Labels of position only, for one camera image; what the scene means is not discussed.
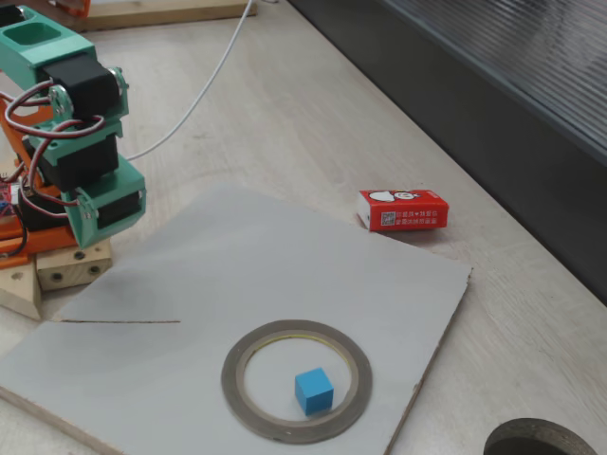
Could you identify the white laminated particle board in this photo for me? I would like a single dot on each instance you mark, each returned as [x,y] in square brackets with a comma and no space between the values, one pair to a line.
[237,265]

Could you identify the red and white carton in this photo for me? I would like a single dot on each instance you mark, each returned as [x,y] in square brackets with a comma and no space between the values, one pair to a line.
[408,213]

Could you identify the light wooden plank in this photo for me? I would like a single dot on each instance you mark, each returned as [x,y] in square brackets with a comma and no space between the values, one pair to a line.
[166,14]

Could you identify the red circuit board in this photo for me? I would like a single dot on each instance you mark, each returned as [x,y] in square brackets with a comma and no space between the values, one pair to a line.
[5,199]

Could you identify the blue cube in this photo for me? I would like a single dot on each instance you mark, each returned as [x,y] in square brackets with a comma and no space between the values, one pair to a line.
[313,393]

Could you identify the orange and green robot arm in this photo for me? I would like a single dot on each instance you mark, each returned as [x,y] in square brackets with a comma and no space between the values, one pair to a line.
[47,47]

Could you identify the ribbed glass desk partition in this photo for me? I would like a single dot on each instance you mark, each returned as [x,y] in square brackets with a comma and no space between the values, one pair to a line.
[498,95]

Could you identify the pale wooden base block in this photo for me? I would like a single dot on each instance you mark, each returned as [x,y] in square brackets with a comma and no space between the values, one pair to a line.
[71,275]

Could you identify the orange printed part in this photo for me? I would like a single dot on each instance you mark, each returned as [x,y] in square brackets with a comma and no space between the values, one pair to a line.
[76,7]

